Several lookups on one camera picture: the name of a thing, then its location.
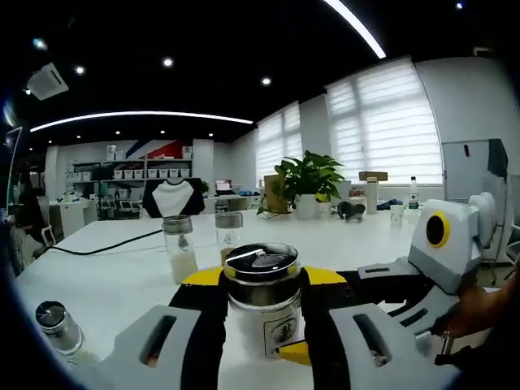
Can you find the whiteboard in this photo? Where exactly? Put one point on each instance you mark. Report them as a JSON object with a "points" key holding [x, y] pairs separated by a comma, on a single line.
{"points": [[463, 170]]}

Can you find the straight ceiling light strip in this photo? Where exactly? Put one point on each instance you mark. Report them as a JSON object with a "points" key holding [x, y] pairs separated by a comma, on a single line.
{"points": [[359, 26]]}

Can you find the laptop with pink screen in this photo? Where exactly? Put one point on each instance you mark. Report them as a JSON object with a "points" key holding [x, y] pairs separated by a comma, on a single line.
{"points": [[223, 186]]}

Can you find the shelf with white bins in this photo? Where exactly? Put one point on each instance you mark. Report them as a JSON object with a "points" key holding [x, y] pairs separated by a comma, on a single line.
{"points": [[134, 172]]}

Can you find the white tall flask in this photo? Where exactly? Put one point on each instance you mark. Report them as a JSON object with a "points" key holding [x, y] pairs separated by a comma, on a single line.
{"points": [[371, 197]]}

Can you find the clear water bottle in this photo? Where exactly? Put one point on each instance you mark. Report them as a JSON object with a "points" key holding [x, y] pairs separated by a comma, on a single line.
{"points": [[413, 195]]}

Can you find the flat cardboard box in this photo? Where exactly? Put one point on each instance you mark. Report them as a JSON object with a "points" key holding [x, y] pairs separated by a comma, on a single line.
{"points": [[373, 176]]}

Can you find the tall seasoning bottle brown contents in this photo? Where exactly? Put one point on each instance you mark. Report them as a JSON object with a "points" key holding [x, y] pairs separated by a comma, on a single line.
{"points": [[229, 231]]}

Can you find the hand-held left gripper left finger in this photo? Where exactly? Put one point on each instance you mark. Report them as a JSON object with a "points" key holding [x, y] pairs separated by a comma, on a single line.
{"points": [[162, 349]]}

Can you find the short seasoning bottle beige contents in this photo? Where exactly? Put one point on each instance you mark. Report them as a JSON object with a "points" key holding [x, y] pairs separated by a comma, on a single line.
{"points": [[57, 325]]}

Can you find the dark hanging cloth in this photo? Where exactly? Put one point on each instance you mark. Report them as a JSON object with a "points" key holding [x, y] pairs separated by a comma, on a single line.
{"points": [[497, 158]]}

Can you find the short seasoning bottle white crystals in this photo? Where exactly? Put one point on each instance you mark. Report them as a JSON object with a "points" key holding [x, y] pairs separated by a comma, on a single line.
{"points": [[260, 284]]}

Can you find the ceiling air conditioner unit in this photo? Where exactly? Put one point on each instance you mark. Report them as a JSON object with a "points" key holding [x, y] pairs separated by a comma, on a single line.
{"points": [[48, 81]]}

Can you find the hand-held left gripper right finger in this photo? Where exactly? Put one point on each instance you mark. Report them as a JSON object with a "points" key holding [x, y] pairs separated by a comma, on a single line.
{"points": [[365, 353]]}

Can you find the tall seasoning bottle white powder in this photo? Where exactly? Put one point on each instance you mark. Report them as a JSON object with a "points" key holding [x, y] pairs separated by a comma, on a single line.
{"points": [[180, 260]]}

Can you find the grey headphones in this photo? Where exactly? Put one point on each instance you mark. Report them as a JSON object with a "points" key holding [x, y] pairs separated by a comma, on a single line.
{"points": [[351, 210]]}

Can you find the small window blind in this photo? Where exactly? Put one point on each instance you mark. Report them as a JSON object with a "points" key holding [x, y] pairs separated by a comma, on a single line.
{"points": [[280, 144]]}

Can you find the large window blind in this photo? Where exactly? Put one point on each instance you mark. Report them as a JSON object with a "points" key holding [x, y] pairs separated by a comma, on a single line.
{"points": [[386, 122]]}

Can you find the green potted plant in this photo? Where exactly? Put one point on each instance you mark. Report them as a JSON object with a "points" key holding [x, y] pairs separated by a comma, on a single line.
{"points": [[310, 174]]}

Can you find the brown paper bag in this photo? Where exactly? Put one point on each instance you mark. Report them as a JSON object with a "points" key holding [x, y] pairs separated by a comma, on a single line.
{"points": [[274, 195]]}

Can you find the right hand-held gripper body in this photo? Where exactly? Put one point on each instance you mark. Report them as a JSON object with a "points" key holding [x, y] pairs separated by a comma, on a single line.
{"points": [[447, 243]]}

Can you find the curved ceiling light strip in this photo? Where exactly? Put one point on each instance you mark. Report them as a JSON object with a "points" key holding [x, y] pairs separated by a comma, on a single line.
{"points": [[142, 114]]}

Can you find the person's right hand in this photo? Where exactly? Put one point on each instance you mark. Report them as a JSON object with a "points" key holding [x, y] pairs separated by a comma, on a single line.
{"points": [[471, 308]]}

